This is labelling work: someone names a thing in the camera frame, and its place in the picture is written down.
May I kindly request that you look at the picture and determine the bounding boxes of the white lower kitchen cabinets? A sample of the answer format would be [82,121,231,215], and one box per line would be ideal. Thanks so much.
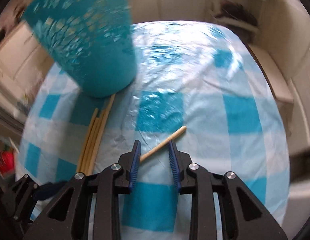
[0,22,53,112]

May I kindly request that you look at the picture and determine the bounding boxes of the bamboo chopstick in pile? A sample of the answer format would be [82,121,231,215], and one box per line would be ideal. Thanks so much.
[87,94,116,176]
[76,108,99,172]
[83,109,106,176]
[80,117,100,173]

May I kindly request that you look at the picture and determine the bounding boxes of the blue white checkered tablecloth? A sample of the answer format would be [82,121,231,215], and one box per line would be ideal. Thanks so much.
[15,20,291,240]

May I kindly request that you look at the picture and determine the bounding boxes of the wooden stool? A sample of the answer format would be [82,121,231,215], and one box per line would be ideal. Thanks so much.
[248,44,294,104]

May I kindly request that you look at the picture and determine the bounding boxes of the teal perforated plastic basket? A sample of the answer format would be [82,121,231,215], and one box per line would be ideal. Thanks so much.
[23,0,137,98]

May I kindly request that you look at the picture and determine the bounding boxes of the white storage shelf rack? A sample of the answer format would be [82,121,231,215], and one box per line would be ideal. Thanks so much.
[207,0,266,35]

